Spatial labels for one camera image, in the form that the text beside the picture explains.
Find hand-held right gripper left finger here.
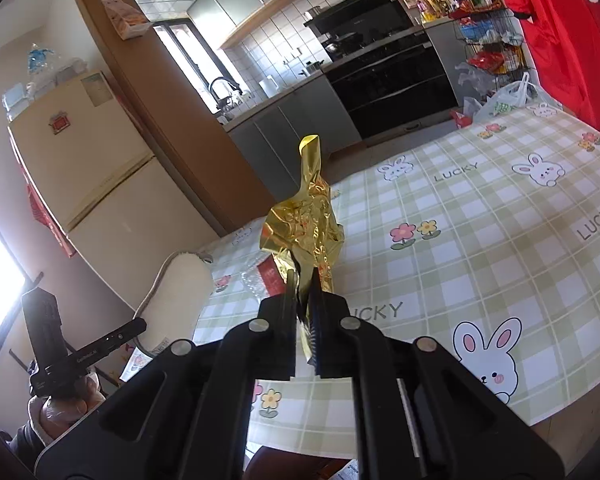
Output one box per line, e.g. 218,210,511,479
35,270,302,480

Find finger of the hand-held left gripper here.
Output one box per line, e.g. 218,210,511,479
66,317,148,362

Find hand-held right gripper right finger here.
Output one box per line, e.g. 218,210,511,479
310,267,565,480

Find gold foil wrapper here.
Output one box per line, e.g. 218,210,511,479
259,135,347,362

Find brown trash bin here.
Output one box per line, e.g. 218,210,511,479
242,449,351,480

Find person's left forearm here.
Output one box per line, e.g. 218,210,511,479
7,400,56,462

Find person's left hand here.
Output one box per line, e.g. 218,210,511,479
27,369,107,442

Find red wrapper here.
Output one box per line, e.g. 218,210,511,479
256,259,284,297

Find clear plastic wrapper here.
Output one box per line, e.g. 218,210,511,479
240,265,272,304

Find chair with cream cushion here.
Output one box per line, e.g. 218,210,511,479
132,251,215,362

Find red hanging decoration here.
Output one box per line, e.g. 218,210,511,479
24,170,77,259

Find green checked rabbit tablecloth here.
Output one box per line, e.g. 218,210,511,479
192,102,600,461

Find cream refrigerator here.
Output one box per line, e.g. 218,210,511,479
5,71,220,314

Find grey lower kitchen cabinets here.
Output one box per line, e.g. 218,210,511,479
227,72,364,177

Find brown wooden partition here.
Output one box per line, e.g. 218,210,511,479
67,0,277,237

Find black kitchen faucet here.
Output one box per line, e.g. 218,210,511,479
209,77,244,112

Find black built-in oven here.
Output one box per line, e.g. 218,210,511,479
324,40,462,142

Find paper note on refrigerator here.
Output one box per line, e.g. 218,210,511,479
80,72,119,107

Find clear plastic bags on refrigerator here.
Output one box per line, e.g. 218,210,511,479
2,42,89,122

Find dark framed window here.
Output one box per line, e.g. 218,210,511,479
152,17,244,114

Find black wok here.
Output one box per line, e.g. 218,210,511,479
325,34,359,56

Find clear crumpled plastic bag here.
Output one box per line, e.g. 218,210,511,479
455,60,487,99

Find white shopping bag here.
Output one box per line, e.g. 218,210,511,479
472,72,539,124

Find black range hood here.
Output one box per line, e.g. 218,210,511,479
303,0,415,42

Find printed box on partition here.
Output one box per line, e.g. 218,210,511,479
102,0,151,41

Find red hanging garment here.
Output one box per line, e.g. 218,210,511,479
485,0,600,137

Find black wire storage rack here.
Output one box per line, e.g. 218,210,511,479
451,0,532,92

